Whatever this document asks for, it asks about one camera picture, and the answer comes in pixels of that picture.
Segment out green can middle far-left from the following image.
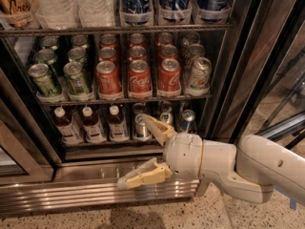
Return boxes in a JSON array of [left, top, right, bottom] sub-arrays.
[[35, 49, 58, 67]]

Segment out right clear water bottle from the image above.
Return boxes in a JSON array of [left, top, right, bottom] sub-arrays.
[[75, 0, 115, 28]]

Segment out black tripod leg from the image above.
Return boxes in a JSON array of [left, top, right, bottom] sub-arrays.
[[285, 132, 305, 150]]

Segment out silver can middle right column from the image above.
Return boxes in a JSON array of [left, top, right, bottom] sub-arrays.
[[184, 44, 205, 65]]

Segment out blue Pepsi can right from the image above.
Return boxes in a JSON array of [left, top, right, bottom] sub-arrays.
[[196, 0, 230, 23]]

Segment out blue tape cross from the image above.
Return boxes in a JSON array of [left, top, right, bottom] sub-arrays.
[[275, 187, 297, 210]]

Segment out green can front far-left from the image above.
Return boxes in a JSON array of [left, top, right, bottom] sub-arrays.
[[28, 63, 62, 97]]

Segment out silver can column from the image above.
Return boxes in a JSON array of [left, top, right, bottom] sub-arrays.
[[184, 44, 205, 65], [181, 31, 200, 47]]

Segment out blue silver can bottom right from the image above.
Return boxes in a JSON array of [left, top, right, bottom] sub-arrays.
[[179, 109, 196, 134]]

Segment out silver can back right column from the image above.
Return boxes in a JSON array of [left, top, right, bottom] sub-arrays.
[[181, 31, 200, 47]]

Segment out red coke can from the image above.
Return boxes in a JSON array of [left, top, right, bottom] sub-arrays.
[[98, 47, 117, 63], [129, 33, 146, 47], [158, 45, 178, 61], [129, 46, 147, 62], [155, 32, 173, 47], [128, 60, 151, 94], [95, 61, 121, 94], [158, 58, 181, 92], [99, 33, 118, 49]]

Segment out blue pepsi can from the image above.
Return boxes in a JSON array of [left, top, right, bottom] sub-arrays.
[[196, 0, 230, 23], [121, 0, 152, 26], [159, 0, 190, 22]]

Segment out tea bottle middle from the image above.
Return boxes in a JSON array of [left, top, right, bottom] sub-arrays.
[[82, 106, 106, 143]]

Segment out left clear water bottle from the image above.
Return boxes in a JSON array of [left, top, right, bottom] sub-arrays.
[[36, 0, 77, 30]]

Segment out green can column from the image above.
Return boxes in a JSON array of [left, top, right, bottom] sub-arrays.
[[71, 34, 90, 50], [63, 61, 92, 95], [68, 47, 87, 64]]

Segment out silver can bottom middle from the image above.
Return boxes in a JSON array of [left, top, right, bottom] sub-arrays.
[[159, 112, 173, 126]]

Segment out glass fridge door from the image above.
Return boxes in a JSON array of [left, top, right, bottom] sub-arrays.
[[208, 0, 305, 145]]

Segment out silver 7up can front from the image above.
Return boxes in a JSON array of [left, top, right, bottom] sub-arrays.
[[187, 56, 212, 90]]

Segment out silver can bottom left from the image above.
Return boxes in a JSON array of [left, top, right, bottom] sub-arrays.
[[134, 114, 152, 139]]

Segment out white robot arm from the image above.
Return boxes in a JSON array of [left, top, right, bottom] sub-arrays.
[[117, 114, 305, 204]]

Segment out wire shelf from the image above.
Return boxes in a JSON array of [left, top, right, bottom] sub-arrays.
[[62, 138, 160, 147], [0, 24, 233, 37], [38, 94, 213, 106]]

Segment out tea bottle left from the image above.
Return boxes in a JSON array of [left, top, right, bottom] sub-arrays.
[[54, 107, 83, 144]]

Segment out green can back far-left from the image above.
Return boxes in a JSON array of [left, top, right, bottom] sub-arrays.
[[40, 36, 60, 51]]

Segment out blue Pepsi can left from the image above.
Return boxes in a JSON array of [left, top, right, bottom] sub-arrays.
[[121, 0, 152, 26]]

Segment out middle wire shelf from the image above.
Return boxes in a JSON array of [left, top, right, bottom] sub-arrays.
[[38, 94, 213, 106]]

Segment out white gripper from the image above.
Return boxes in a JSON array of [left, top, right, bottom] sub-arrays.
[[117, 114, 203, 189]]

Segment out clear water bottle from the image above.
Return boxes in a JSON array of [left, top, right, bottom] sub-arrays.
[[36, 0, 77, 30], [75, 0, 115, 28]]

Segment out green can far-left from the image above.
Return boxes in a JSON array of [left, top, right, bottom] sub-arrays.
[[40, 36, 60, 51], [35, 49, 58, 67], [28, 63, 62, 97]]

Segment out yellow LaCroix can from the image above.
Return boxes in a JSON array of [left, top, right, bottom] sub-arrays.
[[0, 0, 35, 28]]

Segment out tea bottle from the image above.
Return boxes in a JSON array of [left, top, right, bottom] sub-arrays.
[[82, 106, 106, 143], [108, 105, 129, 142], [54, 107, 83, 144]]

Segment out stainless steel fridge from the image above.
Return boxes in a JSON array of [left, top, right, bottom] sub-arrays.
[[0, 0, 304, 215]]

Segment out tea bottle right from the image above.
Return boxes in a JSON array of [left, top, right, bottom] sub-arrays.
[[108, 105, 129, 142]]

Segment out bottom wire shelf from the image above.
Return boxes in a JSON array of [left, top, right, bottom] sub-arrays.
[[62, 138, 160, 147]]

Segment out top wire shelf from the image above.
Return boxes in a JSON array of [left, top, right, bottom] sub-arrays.
[[0, 24, 233, 37]]

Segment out blue Pepsi can middle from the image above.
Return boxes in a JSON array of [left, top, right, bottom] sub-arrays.
[[159, 0, 190, 22]]

